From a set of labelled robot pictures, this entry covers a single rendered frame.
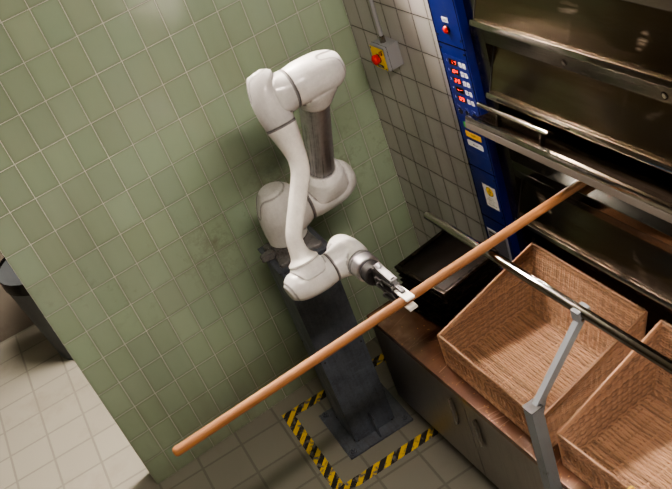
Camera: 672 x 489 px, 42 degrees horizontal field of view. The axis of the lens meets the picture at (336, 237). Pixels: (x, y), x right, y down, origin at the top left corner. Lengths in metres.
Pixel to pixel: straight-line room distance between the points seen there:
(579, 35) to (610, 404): 1.14
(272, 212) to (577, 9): 1.30
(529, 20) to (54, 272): 1.95
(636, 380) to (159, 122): 1.90
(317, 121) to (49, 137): 0.98
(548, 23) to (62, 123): 1.71
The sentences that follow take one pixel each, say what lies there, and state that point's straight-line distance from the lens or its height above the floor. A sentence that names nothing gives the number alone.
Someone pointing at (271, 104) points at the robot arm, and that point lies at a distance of 2.72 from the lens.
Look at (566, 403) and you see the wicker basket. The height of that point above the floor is 0.72.
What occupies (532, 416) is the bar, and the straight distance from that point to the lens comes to 2.56.
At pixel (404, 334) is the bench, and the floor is 0.58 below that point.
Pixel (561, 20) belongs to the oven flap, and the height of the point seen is 1.79.
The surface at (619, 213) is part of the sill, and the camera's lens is 2.79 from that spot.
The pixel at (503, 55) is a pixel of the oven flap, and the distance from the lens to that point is 2.87.
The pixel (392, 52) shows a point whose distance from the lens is 3.36.
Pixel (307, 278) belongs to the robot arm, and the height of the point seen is 1.24.
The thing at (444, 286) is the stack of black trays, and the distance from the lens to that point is 3.23.
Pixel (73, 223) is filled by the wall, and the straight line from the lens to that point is 3.42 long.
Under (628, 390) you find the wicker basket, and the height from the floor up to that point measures 0.68.
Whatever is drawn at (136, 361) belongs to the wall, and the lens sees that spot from 3.78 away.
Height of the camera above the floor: 2.88
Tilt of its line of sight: 35 degrees down
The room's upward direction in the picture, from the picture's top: 21 degrees counter-clockwise
